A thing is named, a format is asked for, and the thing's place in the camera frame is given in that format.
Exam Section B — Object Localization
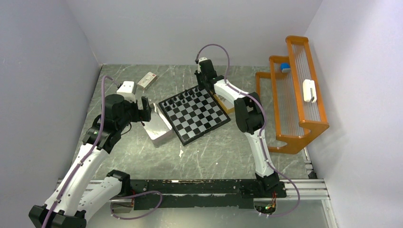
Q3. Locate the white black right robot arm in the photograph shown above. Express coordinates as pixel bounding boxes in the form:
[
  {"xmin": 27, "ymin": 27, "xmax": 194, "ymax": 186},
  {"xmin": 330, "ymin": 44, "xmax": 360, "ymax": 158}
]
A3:
[{"xmin": 195, "ymin": 57, "xmax": 283, "ymax": 198}]

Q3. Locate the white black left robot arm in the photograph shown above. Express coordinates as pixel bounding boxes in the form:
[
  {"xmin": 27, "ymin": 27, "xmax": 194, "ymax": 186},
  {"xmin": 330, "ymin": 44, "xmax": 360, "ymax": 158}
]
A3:
[{"xmin": 29, "ymin": 94, "xmax": 151, "ymax": 228}]

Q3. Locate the pink metal tin box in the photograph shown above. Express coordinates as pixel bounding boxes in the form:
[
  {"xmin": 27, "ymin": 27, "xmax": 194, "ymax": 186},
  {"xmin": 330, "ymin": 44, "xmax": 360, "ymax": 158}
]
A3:
[{"xmin": 143, "ymin": 103, "xmax": 173, "ymax": 147}]

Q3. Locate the yellow tray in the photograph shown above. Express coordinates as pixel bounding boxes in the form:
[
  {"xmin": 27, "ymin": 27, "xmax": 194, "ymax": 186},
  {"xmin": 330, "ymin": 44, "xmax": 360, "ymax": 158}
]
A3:
[{"xmin": 214, "ymin": 95, "xmax": 235, "ymax": 114}]

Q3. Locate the black white chessboard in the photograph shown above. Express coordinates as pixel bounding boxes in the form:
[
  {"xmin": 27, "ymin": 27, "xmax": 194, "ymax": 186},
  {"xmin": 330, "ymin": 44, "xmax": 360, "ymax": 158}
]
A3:
[{"xmin": 158, "ymin": 85, "xmax": 230, "ymax": 146}]

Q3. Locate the white red card box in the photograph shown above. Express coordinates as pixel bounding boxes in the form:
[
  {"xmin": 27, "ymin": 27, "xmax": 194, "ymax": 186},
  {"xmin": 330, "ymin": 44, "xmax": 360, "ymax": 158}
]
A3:
[{"xmin": 137, "ymin": 72, "xmax": 158, "ymax": 90}]

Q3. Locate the blue round object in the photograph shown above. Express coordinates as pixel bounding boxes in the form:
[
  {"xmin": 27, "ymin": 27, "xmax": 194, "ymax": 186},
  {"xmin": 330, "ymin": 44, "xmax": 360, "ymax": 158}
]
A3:
[{"xmin": 280, "ymin": 63, "xmax": 291, "ymax": 73}]

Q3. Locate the orange wooden rack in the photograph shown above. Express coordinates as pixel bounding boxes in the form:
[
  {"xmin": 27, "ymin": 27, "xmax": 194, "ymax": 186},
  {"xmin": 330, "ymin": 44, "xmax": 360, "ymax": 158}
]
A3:
[{"xmin": 255, "ymin": 36, "xmax": 329, "ymax": 154}]

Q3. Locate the white plastic clip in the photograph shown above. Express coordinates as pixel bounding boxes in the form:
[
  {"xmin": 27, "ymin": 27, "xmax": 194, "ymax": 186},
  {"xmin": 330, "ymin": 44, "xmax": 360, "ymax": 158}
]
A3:
[{"xmin": 303, "ymin": 79, "xmax": 317, "ymax": 103}]

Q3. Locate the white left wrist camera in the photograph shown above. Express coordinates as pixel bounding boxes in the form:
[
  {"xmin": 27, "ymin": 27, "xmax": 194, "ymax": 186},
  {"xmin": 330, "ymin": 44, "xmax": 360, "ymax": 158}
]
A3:
[{"xmin": 116, "ymin": 81, "xmax": 136, "ymax": 102}]

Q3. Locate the black mounting rail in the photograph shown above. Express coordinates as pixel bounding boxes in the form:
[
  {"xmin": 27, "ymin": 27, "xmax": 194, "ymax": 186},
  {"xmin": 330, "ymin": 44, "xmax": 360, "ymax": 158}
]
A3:
[{"xmin": 128, "ymin": 179, "xmax": 287, "ymax": 210}]

